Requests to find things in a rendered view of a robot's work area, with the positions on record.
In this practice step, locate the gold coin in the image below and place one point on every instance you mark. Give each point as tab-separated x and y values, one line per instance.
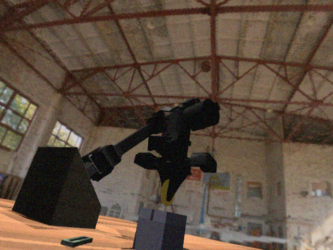
164	190

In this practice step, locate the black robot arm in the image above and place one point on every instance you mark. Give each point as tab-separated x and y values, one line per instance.
192	115

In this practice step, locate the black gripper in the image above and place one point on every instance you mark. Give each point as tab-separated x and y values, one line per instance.
179	166

